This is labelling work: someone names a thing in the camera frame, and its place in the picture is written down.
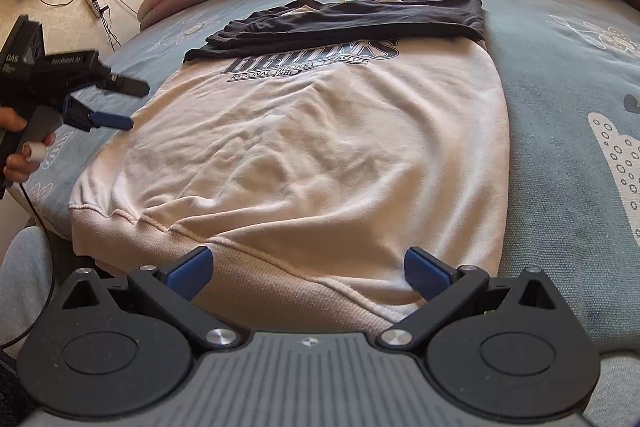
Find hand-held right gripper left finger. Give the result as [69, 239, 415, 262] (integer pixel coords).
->
[61, 247, 241, 354]

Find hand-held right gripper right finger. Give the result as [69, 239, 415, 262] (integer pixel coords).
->
[376, 248, 572, 354]

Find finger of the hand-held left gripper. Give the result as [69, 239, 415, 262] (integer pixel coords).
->
[96, 72, 151, 98]
[61, 95, 136, 132]

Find beige sweatshirt with dark sleeves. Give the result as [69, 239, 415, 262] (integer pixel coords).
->
[67, 0, 511, 323]

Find person's left hand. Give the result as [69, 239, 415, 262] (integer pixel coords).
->
[0, 107, 57, 184]

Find person's left leg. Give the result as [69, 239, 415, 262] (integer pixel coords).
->
[0, 227, 57, 358]

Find person's leg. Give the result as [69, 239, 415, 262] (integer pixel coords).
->
[597, 347, 640, 427]
[0, 227, 57, 358]

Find person's right leg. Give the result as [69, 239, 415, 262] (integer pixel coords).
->
[597, 347, 640, 427]

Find black wall cables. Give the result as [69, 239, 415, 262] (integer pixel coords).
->
[35, 0, 139, 48]

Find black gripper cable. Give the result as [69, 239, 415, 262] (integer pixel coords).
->
[0, 179, 57, 351]

